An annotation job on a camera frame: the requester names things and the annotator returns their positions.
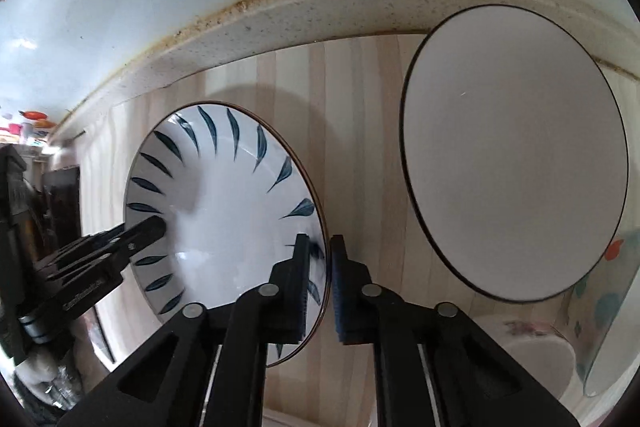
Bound white bowl dark rim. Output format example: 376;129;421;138
399;5;630;304

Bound striped counter mat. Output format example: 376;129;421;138
75;32;640;413

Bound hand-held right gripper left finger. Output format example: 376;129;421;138
56;233;312;427

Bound black glass stove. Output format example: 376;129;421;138
42;166;82;260

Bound white floral bowl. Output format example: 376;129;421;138
475;313;576;408

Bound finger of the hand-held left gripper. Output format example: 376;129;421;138
47;215;167;280

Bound white bowl blue leaf pattern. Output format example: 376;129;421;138
123;102;331;368

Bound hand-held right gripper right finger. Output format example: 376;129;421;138
330;234;582;427

